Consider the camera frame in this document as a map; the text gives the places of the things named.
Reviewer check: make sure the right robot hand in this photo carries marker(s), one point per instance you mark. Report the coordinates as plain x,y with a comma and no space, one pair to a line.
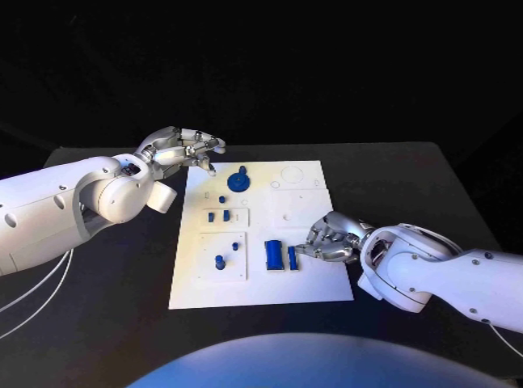
338,239

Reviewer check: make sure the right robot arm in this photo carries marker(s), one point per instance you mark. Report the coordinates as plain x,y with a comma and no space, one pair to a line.
453,272

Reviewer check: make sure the thick blue cylinder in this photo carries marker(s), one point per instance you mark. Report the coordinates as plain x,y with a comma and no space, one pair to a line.
274,255

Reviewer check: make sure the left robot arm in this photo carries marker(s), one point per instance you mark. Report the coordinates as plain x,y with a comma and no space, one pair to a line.
38,209

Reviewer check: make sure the blue gear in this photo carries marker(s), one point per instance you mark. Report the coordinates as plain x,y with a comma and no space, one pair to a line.
238,180

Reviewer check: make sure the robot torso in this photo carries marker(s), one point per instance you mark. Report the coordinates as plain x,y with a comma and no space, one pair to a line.
313,363

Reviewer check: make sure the thin blue cylinder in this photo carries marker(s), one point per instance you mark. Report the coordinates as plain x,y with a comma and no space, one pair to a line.
293,258

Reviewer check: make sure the white task board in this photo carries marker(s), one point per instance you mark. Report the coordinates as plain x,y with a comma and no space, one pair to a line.
227,288

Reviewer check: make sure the tall blue peg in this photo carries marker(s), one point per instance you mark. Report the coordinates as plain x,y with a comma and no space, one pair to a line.
220,262

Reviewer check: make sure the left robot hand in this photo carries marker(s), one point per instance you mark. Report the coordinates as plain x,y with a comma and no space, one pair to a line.
173,153

